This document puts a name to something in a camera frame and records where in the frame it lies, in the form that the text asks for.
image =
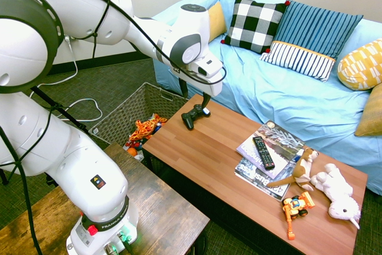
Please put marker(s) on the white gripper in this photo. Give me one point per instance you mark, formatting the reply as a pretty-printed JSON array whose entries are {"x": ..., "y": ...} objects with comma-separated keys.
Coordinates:
[{"x": 213, "y": 86}]

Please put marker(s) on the black gamepad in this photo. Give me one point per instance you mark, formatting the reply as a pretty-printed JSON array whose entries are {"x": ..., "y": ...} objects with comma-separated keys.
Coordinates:
[{"x": 191, "y": 116}]

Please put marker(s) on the grey woven basket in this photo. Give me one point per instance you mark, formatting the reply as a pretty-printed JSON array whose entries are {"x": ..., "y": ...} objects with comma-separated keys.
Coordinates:
[{"x": 131, "y": 108}]

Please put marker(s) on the reddish wooden coffee table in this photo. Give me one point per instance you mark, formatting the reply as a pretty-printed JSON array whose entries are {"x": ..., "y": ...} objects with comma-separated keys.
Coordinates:
[{"x": 215, "y": 153}]

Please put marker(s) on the plain mustard pillow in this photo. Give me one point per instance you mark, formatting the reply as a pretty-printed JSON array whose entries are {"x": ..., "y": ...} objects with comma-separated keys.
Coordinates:
[{"x": 217, "y": 22}]

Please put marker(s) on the small orange ball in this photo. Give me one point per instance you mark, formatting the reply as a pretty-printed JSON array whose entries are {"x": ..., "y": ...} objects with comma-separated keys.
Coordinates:
[{"x": 132, "y": 151}]

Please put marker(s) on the light blue sofa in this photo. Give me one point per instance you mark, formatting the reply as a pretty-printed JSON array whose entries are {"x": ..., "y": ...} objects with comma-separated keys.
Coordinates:
[{"x": 283, "y": 99}]

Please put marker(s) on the black TV remote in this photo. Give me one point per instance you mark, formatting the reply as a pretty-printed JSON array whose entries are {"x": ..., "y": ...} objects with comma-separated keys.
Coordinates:
[{"x": 264, "y": 153}]

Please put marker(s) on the black white checked pillow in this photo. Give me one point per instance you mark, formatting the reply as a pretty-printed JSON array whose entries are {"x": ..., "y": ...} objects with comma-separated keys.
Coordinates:
[{"x": 253, "y": 23}]

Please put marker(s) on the magazine with landscape cover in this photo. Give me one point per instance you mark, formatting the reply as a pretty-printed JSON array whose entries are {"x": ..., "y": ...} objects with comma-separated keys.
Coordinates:
[{"x": 283, "y": 144}]

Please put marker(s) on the business magazine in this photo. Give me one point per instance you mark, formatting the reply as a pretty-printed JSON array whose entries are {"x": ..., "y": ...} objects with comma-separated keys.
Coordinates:
[{"x": 256, "y": 181}]

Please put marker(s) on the white navy striped pillow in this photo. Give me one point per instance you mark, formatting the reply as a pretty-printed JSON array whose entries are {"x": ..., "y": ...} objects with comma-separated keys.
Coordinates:
[{"x": 298, "y": 61}]

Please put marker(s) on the dark rustic wooden table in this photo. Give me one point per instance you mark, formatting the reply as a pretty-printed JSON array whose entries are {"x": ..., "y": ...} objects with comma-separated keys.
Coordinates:
[{"x": 161, "y": 207}]

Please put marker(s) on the brown kangaroo plush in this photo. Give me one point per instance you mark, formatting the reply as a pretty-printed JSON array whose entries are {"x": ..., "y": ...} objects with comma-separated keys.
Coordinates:
[{"x": 303, "y": 167}]

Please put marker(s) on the blue striped pillow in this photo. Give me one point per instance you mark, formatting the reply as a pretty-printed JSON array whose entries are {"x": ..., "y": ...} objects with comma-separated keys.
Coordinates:
[{"x": 319, "y": 28}]

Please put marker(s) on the orange toy excavator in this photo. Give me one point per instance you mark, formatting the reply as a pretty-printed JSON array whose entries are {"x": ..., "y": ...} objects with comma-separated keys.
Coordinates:
[{"x": 295, "y": 205}]

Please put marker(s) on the yellow white patterned pillow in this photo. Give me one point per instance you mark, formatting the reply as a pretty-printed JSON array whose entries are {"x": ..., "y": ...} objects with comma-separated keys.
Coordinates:
[{"x": 361, "y": 68}]

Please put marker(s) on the white unicorn plush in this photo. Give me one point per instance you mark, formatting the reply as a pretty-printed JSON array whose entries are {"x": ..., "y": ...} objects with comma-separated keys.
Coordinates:
[{"x": 340, "y": 195}]

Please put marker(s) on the mustard woven pillow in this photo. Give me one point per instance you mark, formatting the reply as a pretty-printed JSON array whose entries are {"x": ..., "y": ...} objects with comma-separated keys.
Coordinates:
[{"x": 371, "y": 114}]

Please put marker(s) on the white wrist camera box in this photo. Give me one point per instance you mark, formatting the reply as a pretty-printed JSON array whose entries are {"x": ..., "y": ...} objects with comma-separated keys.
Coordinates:
[{"x": 209, "y": 63}]

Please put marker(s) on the black camera tripod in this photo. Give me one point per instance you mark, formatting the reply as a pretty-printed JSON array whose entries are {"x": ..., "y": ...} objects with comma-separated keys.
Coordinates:
[{"x": 64, "y": 114}]

